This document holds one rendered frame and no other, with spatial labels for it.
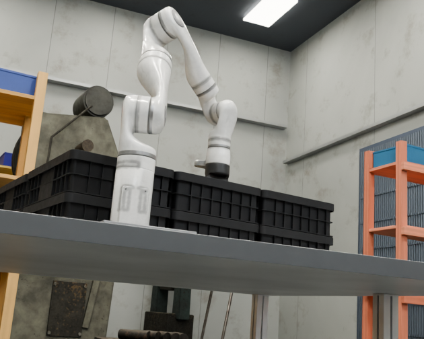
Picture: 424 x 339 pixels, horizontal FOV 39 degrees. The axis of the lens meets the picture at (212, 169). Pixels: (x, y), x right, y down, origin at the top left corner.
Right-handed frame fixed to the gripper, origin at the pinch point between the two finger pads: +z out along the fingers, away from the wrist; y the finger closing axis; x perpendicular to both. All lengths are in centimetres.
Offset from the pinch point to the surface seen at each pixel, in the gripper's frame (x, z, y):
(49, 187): 6.8, 0.2, -48.4
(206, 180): -9.1, -6.5, -8.9
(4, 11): 985, -507, 97
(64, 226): -49, 17, -61
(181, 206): -8.1, 1.9, -15.8
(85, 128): 482, -160, 120
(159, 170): -9.3, -6.6, -23.9
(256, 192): -9.0, -6.2, 8.5
